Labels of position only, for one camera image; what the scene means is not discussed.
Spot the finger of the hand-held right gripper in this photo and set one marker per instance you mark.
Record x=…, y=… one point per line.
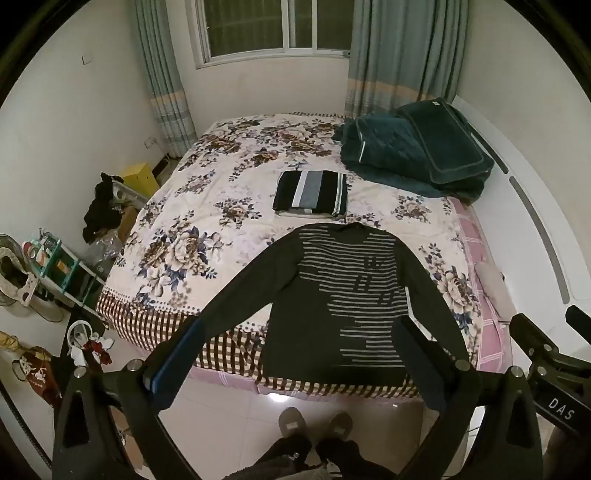
x=535, y=334
x=579, y=321

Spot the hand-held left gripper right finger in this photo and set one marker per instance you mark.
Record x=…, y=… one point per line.
x=420, y=364

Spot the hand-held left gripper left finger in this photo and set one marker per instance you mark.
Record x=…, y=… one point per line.
x=175, y=364

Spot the dark striped sweater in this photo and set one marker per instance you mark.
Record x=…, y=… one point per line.
x=332, y=295

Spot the pile of black clothes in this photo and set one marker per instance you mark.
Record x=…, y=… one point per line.
x=101, y=207

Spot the pale small cushion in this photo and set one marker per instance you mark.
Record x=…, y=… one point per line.
x=494, y=286

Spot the grey slipper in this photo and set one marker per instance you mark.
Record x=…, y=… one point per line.
x=339, y=427
x=292, y=421

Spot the pink checked bed sheet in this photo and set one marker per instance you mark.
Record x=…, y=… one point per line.
x=471, y=240

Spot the person's right leg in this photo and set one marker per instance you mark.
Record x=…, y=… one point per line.
x=339, y=459

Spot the clear plastic bag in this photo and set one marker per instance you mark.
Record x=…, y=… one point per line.
x=104, y=254

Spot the red patterned bag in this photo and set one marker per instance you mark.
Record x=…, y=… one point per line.
x=37, y=374

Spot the teal storage shelf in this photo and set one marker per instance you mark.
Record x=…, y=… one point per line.
x=60, y=267

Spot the floral bed blanket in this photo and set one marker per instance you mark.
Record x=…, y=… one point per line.
x=207, y=194

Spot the white bed headboard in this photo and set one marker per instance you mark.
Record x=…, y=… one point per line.
x=517, y=152

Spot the standing fan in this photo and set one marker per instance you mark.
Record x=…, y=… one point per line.
x=18, y=277

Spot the yellow box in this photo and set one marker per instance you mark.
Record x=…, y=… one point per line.
x=138, y=180

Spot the folded cream garment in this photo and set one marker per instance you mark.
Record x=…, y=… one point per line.
x=295, y=213

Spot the folded black grey white sweater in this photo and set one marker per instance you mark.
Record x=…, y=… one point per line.
x=288, y=191

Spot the dark teal pillow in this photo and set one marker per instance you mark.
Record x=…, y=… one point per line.
x=443, y=134

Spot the dark teal quilt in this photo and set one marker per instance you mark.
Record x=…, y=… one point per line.
x=378, y=143

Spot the teal striped curtain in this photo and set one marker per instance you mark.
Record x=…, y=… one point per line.
x=401, y=50
x=161, y=69

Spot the white framed window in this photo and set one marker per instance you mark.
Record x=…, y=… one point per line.
x=277, y=27

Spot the white wall socket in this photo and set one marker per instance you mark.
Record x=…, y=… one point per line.
x=151, y=142

